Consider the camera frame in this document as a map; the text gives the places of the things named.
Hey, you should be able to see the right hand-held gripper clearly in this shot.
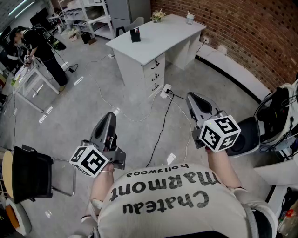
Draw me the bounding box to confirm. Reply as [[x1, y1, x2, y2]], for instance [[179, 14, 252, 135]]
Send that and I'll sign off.
[[186, 92, 242, 153]]

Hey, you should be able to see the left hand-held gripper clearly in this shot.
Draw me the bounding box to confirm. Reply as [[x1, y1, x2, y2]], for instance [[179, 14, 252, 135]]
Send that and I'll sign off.
[[69, 112, 126, 179]]

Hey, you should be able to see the black square pen holder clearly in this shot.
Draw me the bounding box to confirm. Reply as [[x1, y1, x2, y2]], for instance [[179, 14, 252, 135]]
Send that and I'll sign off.
[[130, 27, 142, 43]]

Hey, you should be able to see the person's left forearm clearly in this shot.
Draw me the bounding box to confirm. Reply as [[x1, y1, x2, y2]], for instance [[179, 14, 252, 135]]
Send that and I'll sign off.
[[89, 162, 117, 203]]

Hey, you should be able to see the person's right forearm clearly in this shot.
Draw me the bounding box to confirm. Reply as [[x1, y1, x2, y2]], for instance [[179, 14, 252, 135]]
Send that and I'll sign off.
[[205, 146, 243, 189]]

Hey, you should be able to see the white power strip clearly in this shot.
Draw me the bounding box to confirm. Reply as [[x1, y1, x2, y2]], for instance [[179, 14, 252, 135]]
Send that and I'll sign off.
[[160, 84, 173, 99]]

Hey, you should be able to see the white low platform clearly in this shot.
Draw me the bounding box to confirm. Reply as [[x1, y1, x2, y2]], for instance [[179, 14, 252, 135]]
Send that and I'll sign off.
[[195, 43, 273, 105]]

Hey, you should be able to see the white desk drawer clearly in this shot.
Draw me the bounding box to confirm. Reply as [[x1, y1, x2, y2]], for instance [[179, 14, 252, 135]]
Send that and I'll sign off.
[[144, 69, 166, 88], [142, 57, 166, 79], [146, 79, 166, 99]]

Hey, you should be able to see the white and black machine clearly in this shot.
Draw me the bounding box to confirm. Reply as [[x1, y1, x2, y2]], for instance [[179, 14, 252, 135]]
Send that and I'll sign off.
[[225, 79, 298, 161]]

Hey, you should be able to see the white desk with drawers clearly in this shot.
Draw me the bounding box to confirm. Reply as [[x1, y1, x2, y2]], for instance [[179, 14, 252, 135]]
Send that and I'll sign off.
[[105, 13, 207, 99]]

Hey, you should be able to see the clear bottle with straw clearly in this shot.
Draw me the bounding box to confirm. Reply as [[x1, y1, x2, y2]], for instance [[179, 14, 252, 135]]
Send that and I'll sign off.
[[185, 12, 196, 26]]

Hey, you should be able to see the white metal table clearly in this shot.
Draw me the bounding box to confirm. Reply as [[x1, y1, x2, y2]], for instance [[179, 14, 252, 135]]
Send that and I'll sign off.
[[13, 58, 60, 113]]

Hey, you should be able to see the black bin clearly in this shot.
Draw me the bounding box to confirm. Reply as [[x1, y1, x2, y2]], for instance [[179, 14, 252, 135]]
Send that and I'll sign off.
[[81, 31, 97, 45]]

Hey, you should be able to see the vase of yellow flowers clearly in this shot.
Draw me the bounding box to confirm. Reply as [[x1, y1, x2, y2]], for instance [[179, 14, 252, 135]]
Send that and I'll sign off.
[[150, 9, 167, 23]]

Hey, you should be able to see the cream printed shirt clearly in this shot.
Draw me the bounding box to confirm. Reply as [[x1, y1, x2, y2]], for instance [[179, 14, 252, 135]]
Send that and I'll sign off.
[[80, 164, 279, 238]]

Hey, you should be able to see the round wooden table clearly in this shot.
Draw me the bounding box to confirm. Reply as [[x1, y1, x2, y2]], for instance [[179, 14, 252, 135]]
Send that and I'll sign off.
[[1, 150, 15, 199]]

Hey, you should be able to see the grey chair with black legs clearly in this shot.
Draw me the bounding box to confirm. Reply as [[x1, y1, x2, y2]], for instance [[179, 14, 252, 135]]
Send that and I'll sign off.
[[115, 16, 145, 38]]

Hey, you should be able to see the white shelf rack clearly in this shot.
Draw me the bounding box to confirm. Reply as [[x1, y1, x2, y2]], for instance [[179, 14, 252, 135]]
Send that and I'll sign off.
[[57, 0, 116, 40]]

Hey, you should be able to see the grey refrigerator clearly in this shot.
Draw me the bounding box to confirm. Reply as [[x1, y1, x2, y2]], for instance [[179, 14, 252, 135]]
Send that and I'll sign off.
[[106, 0, 152, 35]]

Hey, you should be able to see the black monitor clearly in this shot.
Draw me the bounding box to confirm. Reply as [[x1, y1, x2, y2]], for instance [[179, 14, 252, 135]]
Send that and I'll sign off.
[[29, 8, 49, 26]]

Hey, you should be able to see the black floor cable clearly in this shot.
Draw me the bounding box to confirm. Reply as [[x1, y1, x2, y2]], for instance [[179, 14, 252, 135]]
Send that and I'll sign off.
[[145, 89, 187, 168]]

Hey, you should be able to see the black chair with metal frame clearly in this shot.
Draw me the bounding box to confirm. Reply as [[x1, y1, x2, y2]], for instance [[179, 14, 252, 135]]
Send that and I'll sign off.
[[11, 144, 77, 205]]

